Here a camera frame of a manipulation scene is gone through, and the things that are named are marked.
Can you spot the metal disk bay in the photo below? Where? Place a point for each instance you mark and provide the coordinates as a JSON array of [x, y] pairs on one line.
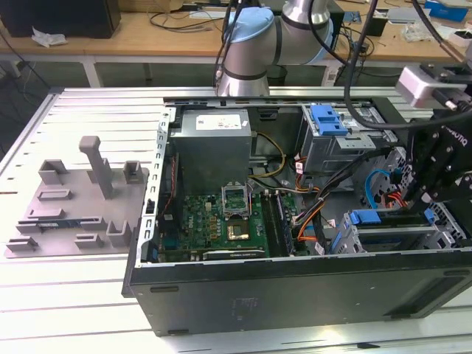
[[343, 236]]

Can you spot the crumpled white plastic wrap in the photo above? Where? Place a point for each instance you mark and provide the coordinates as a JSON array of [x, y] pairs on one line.
[[48, 37]]

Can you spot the thin metal locking lever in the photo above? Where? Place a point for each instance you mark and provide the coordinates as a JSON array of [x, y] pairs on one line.
[[251, 201]]

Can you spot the large black box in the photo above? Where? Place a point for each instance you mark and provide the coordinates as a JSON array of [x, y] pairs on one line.
[[59, 18]]

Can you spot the CPU socket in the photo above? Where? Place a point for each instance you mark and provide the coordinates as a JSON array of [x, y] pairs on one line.
[[237, 231]]

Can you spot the blue plastic drive latch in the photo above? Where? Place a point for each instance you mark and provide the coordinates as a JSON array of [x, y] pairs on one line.
[[328, 121]]

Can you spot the black speaker box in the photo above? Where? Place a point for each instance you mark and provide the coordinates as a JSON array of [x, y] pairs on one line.
[[337, 29]]

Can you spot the green motherboard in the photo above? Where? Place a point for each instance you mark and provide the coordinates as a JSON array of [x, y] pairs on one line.
[[199, 225]]

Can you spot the black bin under desk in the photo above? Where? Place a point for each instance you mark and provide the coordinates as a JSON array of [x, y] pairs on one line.
[[276, 75]]

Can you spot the grey power supply unit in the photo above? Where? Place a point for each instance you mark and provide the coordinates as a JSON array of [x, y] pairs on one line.
[[210, 155]]

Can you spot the wooden desk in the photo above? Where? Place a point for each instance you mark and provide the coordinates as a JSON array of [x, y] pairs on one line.
[[147, 46]]

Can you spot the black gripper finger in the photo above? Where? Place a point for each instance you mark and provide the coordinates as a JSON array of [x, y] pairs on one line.
[[444, 184], [418, 166]]

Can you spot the grey parts rack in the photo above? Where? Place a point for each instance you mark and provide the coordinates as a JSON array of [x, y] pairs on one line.
[[73, 206]]

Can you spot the small black power adapter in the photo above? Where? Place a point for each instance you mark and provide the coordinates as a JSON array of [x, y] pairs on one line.
[[363, 47]]

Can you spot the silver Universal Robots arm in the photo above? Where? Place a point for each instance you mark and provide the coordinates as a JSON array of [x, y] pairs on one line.
[[280, 40]]

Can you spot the white tray with black part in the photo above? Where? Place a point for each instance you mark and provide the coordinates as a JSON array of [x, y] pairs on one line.
[[459, 36]]

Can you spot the black open PC case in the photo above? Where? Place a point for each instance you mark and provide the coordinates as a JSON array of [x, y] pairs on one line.
[[295, 295]]

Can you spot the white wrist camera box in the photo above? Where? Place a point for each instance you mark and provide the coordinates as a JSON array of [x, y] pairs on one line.
[[414, 85]]

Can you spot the blue cardboard box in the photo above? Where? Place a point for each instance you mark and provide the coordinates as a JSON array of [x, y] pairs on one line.
[[446, 10]]

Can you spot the clear plastic bags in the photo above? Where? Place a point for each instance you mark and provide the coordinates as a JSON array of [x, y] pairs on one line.
[[414, 31]]

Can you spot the black graphics card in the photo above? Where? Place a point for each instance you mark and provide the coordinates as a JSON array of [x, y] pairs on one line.
[[232, 253]]

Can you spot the metal optical drive cage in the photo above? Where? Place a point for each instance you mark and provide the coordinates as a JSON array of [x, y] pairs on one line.
[[324, 155]]

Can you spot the small black container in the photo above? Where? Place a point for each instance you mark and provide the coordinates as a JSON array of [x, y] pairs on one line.
[[380, 26]]

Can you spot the black RAM stick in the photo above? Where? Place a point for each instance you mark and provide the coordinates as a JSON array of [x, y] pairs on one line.
[[271, 221], [284, 225]]

